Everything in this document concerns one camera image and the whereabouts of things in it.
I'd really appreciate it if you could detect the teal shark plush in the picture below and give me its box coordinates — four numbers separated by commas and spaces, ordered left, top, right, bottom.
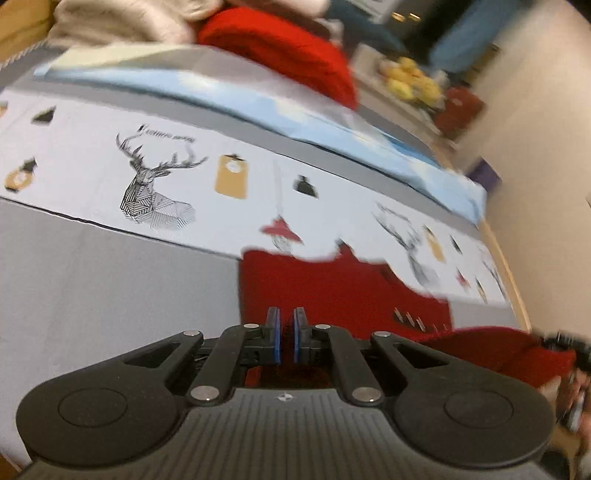
323, 0, 409, 54

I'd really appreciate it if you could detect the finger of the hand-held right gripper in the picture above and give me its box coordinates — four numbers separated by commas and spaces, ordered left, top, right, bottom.
541, 330, 591, 366

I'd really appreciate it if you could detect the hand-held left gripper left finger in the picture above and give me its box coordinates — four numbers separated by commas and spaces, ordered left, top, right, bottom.
124, 306, 282, 407

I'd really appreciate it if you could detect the folded cream blanket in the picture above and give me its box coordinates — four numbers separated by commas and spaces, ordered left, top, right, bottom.
46, 0, 227, 49

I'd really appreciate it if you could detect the wooden bed side rail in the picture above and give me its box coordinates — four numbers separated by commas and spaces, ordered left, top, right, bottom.
479, 216, 533, 334

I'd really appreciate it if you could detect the red cushion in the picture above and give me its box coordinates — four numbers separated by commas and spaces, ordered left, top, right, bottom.
434, 85, 486, 140

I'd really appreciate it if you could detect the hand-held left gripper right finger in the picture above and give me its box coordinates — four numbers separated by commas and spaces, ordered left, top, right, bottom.
292, 307, 446, 407

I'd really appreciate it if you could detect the folded red blanket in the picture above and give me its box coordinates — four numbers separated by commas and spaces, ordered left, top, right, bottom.
196, 7, 361, 110

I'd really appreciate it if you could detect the yellow plush toy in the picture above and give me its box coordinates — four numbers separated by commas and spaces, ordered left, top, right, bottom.
413, 76, 445, 108
398, 56, 424, 78
385, 76, 415, 101

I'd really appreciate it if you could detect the light blue cloth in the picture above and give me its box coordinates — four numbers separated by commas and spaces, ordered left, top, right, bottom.
34, 44, 488, 227

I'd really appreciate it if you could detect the dark red knit sweater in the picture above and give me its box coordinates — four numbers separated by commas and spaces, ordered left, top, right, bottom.
238, 240, 578, 400

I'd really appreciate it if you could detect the purple box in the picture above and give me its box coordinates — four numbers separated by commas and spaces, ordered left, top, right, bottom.
465, 158, 502, 195

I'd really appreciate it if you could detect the blue curtain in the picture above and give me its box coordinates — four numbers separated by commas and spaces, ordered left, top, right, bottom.
429, 0, 503, 75

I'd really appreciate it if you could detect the wooden headboard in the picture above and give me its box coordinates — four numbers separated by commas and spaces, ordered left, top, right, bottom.
0, 0, 57, 71

